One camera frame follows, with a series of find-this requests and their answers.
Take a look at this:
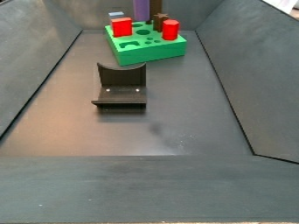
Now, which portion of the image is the purple cylinder block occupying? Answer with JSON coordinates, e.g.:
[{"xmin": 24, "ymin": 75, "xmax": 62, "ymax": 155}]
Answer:
[{"xmin": 133, "ymin": 0, "xmax": 149, "ymax": 21}]

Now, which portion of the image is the black curved cradle stand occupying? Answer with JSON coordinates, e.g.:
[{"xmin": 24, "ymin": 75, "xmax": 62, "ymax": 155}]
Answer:
[{"xmin": 90, "ymin": 63, "xmax": 147, "ymax": 107}]

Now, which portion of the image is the green foam shape-sorter base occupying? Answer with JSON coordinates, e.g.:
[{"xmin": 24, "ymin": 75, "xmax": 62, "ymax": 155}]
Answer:
[{"xmin": 105, "ymin": 22, "xmax": 187, "ymax": 66}]

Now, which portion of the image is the red hexagonal block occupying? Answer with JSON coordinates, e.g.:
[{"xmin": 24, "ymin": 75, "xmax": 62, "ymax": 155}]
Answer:
[{"xmin": 163, "ymin": 19, "xmax": 180, "ymax": 40}]

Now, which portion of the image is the red rectangular block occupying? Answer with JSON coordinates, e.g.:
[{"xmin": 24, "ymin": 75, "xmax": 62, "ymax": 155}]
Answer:
[{"xmin": 111, "ymin": 17, "xmax": 133, "ymax": 38}]

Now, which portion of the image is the brown star block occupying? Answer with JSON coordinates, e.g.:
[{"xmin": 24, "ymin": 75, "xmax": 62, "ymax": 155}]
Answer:
[{"xmin": 153, "ymin": 13, "xmax": 168, "ymax": 32}]

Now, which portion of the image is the light blue rectangular block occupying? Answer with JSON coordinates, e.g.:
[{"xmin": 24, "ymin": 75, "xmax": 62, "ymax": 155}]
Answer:
[{"xmin": 108, "ymin": 11, "xmax": 124, "ymax": 19}]

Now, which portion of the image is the brown arch block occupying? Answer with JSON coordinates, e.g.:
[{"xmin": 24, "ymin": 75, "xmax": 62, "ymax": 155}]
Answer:
[{"xmin": 145, "ymin": 0, "xmax": 163, "ymax": 25}]

